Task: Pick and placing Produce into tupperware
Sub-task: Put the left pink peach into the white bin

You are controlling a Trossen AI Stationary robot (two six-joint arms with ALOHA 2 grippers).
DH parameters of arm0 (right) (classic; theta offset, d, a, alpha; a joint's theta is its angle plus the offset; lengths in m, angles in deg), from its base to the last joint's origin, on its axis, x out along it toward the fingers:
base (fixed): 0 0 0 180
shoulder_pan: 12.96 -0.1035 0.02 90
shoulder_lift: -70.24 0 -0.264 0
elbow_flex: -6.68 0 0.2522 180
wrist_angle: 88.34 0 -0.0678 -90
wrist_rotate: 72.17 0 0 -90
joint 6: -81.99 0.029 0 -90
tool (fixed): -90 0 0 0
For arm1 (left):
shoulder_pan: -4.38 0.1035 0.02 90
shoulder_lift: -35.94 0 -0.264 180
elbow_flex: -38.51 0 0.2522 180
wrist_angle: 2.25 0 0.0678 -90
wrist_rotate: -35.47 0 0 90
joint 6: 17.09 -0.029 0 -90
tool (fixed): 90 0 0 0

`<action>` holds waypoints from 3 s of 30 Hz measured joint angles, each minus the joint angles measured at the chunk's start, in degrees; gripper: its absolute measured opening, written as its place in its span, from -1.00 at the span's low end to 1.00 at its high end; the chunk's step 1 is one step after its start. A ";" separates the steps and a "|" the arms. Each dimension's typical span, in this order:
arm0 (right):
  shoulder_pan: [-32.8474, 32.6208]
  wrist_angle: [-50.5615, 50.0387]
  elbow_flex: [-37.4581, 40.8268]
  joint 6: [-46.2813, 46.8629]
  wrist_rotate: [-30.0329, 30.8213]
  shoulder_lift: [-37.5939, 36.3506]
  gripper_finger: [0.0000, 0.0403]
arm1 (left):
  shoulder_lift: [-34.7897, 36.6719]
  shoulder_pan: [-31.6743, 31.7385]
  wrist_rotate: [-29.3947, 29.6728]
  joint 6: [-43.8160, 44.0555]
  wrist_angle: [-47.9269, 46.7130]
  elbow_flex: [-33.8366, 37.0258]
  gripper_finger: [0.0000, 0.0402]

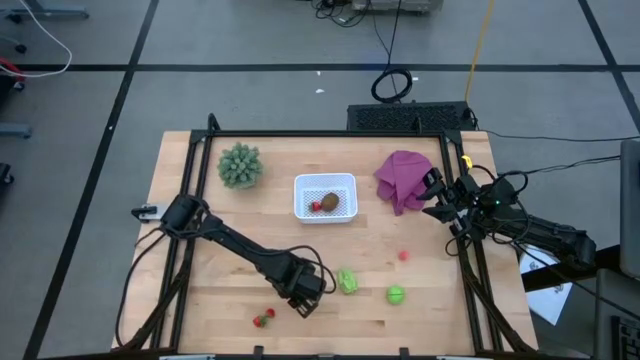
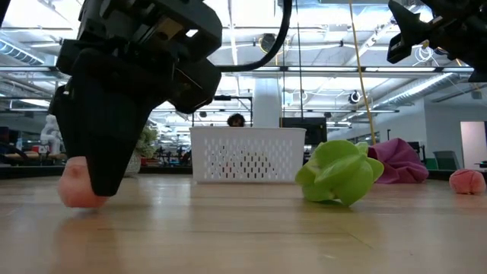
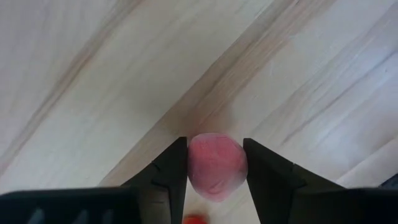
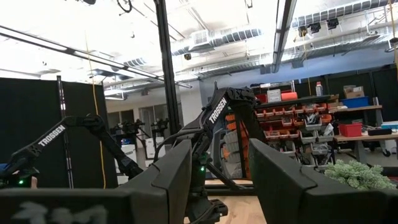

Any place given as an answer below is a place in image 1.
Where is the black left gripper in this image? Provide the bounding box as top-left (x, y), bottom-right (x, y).
top-left (278, 262), bottom-right (328, 319)

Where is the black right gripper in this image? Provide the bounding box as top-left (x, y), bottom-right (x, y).
top-left (417, 167), bottom-right (484, 240)

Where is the light green toy lettuce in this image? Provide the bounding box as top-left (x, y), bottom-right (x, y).
top-left (335, 268), bottom-right (360, 296)

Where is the round green toy apple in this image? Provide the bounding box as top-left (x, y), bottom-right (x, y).
top-left (385, 284), bottom-right (407, 306)

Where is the white perforated plastic basket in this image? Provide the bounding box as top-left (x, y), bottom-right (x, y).
top-left (293, 172), bottom-right (359, 225)

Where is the brown toy kiwi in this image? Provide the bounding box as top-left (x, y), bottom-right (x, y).
top-left (320, 191), bottom-right (341, 213)

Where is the magenta cloth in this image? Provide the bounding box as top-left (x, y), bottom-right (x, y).
top-left (373, 149), bottom-right (435, 217)

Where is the white paper sheet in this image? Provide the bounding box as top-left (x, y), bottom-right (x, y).
top-left (518, 244), bottom-right (574, 326)

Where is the potted green artificial plant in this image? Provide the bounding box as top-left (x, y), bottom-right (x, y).
top-left (216, 141), bottom-right (265, 191)

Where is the grey metal clamp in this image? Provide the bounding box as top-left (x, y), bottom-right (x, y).
top-left (130, 202), bottom-right (171, 222)

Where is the grey box device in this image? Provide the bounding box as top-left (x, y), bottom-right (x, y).
top-left (349, 0), bottom-right (444, 14)

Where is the grey furniture leg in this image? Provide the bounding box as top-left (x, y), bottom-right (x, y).
top-left (0, 0), bottom-right (90, 24)
top-left (0, 122), bottom-right (33, 140)

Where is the black aluminium table frame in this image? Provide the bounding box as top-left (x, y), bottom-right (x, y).
top-left (114, 113), bottom-right (539, 360)

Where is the black power cable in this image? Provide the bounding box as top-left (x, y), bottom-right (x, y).
top-left (370, 0), bottom-right (414, 105)

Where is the yellow cable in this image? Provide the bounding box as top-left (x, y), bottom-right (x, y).
top-left (463, 0), bottom-right (497, 104)

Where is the white cable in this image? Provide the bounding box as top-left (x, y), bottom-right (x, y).
top-left (0, 0), bottom-right (74, 80)

